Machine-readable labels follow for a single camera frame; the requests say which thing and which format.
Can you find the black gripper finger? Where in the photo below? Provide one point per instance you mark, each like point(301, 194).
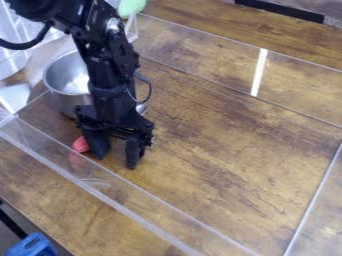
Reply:
point(134, 149)
point(97, 141)

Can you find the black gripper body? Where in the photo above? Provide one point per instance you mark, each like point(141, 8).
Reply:
point(112, 114)

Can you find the pink handled metal spoon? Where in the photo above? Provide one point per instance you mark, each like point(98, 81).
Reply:
point(80, 145)

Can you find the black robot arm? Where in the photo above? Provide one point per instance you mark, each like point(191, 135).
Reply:
point(92, 23)

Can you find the stainless steel pot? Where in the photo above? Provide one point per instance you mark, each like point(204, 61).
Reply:
point(65, 80)

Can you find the white checkered curtain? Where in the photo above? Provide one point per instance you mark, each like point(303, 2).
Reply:
point(16, 30)

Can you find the green object on table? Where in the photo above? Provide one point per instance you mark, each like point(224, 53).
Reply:
point(129, 7)

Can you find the blue plastic crate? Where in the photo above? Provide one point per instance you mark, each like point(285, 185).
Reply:
point(33, 245)

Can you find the black bar on table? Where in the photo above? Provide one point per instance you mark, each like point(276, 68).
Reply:
point(281, 10)

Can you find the clear acrylic barrier wall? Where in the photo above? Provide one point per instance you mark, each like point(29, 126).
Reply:
point(191, 236)

